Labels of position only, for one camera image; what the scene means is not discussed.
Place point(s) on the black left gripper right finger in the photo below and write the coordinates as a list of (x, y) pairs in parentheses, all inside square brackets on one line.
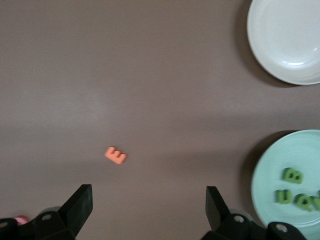
[(218, 215)]

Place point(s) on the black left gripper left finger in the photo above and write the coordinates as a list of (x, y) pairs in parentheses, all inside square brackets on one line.
[(75, 212)]

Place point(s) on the green foam letter U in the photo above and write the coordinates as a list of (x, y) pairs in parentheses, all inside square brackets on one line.
[(278, 197)]

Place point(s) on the green foam letter P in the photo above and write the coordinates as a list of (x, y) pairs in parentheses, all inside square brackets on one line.
[(297, 203)]

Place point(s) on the green foam letter B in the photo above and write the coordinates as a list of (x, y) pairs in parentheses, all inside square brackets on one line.
[(293, 181)]

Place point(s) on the pink foam letter G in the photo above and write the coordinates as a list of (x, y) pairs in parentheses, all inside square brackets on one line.
[(21, 220)]

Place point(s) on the orange foam letter E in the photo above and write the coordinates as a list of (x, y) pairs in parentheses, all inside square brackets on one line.
[(113, 156)]

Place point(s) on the green round plate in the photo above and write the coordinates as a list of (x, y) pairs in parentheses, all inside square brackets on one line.
[(270, 162)]

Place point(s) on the brown table cover sheet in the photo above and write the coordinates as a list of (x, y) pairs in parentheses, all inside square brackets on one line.
[(125, 75)]

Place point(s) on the beige round plate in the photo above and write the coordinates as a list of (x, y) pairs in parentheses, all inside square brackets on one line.
[(282, 37)]

